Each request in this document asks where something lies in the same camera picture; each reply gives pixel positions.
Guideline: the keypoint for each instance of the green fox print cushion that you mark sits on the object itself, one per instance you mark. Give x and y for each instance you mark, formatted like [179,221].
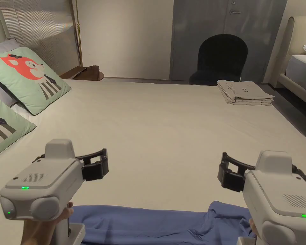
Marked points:
[28,84]

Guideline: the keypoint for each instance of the beige padded headboard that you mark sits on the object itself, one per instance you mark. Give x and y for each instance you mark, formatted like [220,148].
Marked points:
[299,28]

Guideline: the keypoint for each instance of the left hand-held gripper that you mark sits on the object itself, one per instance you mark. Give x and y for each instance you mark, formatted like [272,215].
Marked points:
[46,178]

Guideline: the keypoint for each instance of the grey ribbed padded headboard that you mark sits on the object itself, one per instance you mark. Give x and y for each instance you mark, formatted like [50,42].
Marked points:
[40,20]

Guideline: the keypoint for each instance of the bed with grey mattress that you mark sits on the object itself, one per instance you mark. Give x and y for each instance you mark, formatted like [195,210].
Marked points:
[302,71]

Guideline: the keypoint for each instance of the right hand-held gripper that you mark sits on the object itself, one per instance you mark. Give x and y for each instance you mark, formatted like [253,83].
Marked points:
[275,194]

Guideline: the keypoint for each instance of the bed with beige sheet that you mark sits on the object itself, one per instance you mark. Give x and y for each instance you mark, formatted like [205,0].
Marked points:
[155,132]

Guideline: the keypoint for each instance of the folded beige cloth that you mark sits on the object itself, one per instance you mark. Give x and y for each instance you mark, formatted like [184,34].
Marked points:
[242,92]

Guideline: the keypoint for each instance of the green striped print cushion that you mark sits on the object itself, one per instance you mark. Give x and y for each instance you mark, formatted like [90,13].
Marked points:
[5,137]

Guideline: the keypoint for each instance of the person's right hand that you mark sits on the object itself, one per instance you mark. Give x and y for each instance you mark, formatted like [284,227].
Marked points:
[253,228]

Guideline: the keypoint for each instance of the blue garment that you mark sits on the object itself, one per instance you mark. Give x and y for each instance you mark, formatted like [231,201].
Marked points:
[142,224]

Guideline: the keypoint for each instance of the brass floor lamp pole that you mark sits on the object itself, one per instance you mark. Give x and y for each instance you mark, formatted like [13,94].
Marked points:
[78,25]

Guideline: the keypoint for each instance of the grey metal double door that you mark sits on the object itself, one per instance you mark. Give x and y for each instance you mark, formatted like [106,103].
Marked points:
[188,38]

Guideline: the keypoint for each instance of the person's left hand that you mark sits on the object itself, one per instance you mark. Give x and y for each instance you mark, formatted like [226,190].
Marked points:
[38,232]

